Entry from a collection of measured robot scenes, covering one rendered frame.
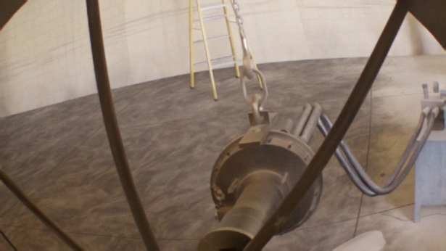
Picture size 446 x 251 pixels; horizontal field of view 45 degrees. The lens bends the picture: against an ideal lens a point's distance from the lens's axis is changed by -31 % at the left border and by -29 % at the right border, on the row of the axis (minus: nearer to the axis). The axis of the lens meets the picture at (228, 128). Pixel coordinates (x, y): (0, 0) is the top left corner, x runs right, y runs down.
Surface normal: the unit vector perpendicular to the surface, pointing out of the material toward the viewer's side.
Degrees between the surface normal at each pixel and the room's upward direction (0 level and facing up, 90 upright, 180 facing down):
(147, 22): 90
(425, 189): 90
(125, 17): 90
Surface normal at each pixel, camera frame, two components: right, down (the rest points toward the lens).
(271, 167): -0.22, 0.27
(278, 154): -0.11, -0.09
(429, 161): -0.61, 0.30
